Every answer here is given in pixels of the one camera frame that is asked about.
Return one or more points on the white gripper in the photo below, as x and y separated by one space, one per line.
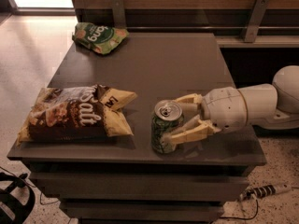
223 108

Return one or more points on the green soda can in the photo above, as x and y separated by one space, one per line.
167 116

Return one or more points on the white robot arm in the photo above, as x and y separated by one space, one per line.
273 106

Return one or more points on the brown yellow chip bag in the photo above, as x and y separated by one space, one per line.
76 113

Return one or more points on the green rice chip bag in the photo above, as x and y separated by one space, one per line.
99 38

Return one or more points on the top drawer front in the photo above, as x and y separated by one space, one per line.
141 187

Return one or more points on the drawer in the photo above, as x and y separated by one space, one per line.
142 212
141 187

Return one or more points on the white power strip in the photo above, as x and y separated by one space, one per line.
264 191

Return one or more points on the grey drawer cabinet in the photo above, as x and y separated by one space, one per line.
156 67

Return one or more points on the lower drawer front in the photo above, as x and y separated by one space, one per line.
142 212

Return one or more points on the black chair base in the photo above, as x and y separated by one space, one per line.
12 211

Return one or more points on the right metal wall bracket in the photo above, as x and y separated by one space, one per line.
251 29

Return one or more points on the metal wall bracket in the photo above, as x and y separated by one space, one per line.
251 29
118 13

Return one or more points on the left metal wall bracket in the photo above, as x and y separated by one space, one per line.
118 13

